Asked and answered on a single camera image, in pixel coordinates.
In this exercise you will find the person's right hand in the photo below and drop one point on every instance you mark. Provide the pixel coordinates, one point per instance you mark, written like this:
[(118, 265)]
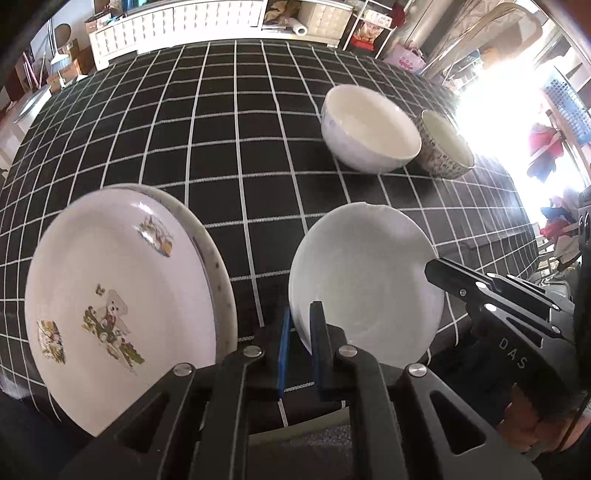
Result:
[(531, 422)]

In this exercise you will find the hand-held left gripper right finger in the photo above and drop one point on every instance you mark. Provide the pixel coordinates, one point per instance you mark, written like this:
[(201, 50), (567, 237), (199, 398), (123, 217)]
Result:
[(317, 350)]

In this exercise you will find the green patterned bowl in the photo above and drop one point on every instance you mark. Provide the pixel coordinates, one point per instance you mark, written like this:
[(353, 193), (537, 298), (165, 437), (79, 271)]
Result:
[(443, 143)]

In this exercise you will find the plain white bowl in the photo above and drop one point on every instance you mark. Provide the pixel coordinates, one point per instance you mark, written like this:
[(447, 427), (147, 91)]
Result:
[(369, 124)]

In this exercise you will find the cardboard box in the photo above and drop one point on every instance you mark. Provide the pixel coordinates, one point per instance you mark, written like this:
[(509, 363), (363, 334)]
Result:
[(81, 60)]

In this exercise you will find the white bowl with red mark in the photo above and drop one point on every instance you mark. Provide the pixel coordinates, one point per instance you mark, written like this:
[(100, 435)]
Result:
[(364, 286)]

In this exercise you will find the white dustpan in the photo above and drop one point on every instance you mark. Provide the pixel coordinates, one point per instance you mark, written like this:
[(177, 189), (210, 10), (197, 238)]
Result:
[(62, 69)]

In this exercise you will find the pink bag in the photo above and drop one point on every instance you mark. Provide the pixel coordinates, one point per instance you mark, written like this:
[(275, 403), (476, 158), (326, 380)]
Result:
[(406, 60)]

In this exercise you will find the leaning wooden-framed panel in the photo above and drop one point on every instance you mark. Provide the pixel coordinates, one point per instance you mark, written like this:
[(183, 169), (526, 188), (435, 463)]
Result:
[(466, 50)]

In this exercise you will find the blue plastic basket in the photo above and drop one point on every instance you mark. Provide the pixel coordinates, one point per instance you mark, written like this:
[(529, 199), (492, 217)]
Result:
[(570, 106)]

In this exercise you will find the white paper roll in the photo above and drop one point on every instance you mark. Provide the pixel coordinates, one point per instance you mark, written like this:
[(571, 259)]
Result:
[(299, 30)]

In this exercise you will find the beige tufted storage box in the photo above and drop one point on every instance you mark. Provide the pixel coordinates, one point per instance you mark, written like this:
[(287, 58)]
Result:
[(323, 16)]

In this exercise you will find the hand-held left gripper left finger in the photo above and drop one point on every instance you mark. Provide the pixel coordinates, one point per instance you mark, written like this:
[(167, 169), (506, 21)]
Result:
[(284, 355)]

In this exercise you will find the silver standing air conditioner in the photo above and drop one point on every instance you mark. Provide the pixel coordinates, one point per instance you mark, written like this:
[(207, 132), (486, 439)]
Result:
[(429, 23)]

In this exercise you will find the white plate with bear print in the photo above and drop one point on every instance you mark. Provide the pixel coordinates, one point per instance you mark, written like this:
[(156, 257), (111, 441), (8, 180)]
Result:
[(92, 258)]

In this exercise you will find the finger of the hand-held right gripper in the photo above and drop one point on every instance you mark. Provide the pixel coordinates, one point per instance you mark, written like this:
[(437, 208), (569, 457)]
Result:
[(466, 286), (526, 290)]

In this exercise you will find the black checked tablecloth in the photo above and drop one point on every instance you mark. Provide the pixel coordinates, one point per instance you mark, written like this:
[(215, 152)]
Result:
[(231, 138)]

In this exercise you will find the white television cabinet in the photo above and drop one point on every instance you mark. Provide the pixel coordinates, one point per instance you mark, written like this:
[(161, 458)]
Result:
[(161, 27)]

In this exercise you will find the white plate with pink flowers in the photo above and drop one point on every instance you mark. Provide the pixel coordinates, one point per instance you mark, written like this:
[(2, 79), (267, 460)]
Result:
[(226, 304)]

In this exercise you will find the white shelf rack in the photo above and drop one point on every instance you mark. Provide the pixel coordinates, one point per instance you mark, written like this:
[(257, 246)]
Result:
[(369, 27)]

